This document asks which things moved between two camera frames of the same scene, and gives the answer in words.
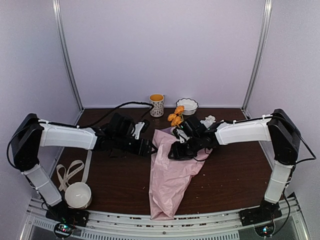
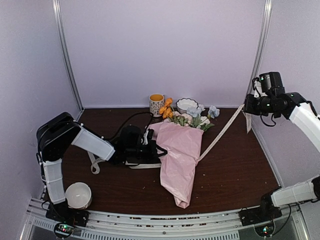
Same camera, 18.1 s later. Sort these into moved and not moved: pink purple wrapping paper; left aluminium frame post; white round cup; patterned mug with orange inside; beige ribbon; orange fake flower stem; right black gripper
Moved: beige ribbon; pink purple wrapping paper; orange fake flower stem; right black gripper
Not moved: patterned mug with orange inside; left aluminium frame post; white round cup
